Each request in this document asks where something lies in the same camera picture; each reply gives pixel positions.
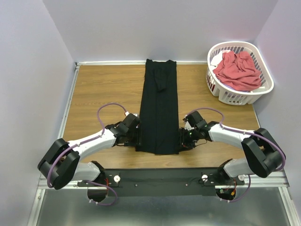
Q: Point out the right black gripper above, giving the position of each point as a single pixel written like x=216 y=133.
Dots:
x=184 y=139

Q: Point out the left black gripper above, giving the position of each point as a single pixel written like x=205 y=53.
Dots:
x=134 y=137

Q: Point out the black t-shirt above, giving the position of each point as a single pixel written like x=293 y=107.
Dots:
x=159 y=109

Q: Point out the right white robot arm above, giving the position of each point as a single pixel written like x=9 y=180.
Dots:
x=262 y=154

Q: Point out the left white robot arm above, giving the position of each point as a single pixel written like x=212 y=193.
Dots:
x=61 y=163

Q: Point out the silver bolt knob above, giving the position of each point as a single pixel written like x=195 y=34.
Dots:
x=117 y=178
x=204 y=178

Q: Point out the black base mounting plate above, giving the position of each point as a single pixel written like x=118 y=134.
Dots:
x=165 y=181

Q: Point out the left silver bolt knob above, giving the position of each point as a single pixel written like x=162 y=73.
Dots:
x=117 y=178

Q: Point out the white laundry basket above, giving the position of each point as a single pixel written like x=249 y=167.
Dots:
x=228 y=95

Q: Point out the red t-shirt in basket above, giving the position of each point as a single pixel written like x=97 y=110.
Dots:
x=237 y=71

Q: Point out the white cloth in basket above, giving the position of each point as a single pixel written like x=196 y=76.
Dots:
x=218 y=58

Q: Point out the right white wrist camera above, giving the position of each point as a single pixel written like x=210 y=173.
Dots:
x=187 y=125

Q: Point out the aluminium frame rail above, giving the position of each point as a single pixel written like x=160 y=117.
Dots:
x=275 y=179

